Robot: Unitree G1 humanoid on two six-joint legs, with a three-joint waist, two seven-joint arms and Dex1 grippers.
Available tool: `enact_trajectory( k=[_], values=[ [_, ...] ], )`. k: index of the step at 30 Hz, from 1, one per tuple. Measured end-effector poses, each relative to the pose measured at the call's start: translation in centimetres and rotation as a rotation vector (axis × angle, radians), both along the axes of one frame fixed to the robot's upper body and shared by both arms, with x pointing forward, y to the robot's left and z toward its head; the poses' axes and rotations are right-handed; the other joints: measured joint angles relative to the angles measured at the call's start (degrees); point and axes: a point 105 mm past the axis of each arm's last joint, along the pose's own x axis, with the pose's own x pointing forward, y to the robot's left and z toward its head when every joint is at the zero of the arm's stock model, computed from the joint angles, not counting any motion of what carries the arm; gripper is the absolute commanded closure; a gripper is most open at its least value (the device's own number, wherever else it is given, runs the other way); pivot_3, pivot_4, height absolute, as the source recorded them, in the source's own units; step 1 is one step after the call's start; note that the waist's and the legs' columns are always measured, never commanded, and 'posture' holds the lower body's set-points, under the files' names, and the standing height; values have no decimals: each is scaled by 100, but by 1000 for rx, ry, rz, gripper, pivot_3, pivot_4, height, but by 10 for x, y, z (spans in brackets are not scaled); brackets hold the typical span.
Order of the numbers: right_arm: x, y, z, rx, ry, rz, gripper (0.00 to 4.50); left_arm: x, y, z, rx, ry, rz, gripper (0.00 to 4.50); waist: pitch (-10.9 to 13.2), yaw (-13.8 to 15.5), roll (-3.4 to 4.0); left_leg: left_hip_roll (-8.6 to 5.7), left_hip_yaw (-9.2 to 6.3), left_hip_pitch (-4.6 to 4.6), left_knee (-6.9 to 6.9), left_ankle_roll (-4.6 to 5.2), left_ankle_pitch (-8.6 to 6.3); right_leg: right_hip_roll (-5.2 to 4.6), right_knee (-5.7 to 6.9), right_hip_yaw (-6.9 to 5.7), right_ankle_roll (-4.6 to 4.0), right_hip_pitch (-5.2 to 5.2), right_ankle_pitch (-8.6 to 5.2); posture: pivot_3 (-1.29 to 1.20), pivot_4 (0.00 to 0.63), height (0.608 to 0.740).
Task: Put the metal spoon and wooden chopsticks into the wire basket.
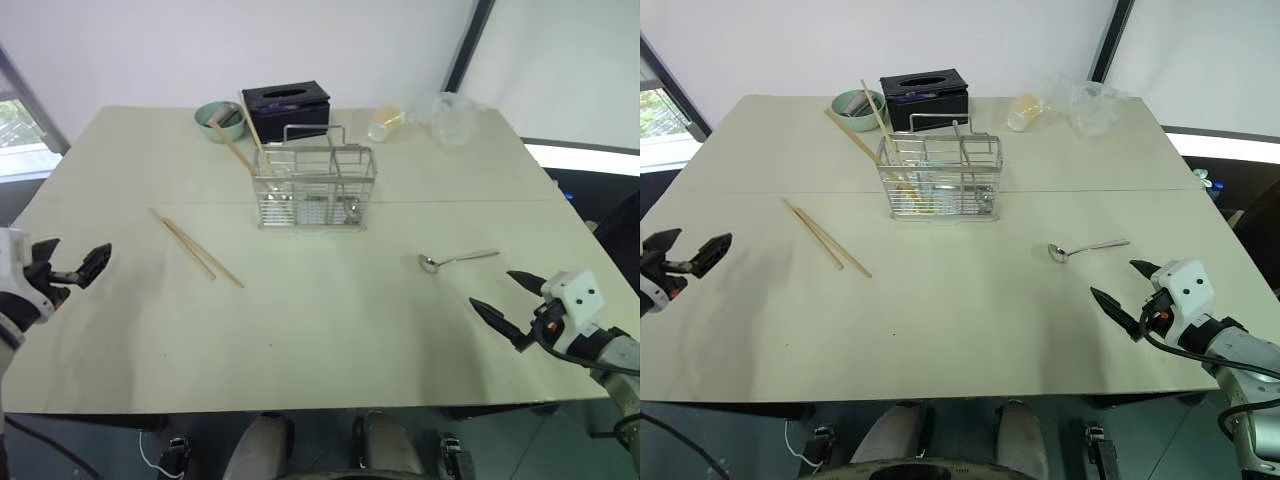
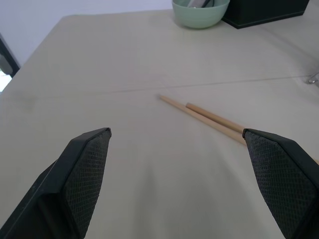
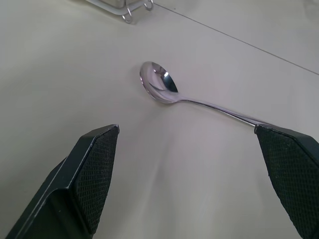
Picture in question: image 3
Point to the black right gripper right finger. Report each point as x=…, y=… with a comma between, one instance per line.
x=291, y=174

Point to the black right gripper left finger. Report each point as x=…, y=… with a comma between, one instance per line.
x=74, y=184

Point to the silver metal spoon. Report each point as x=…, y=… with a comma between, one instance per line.
x=159, y=82

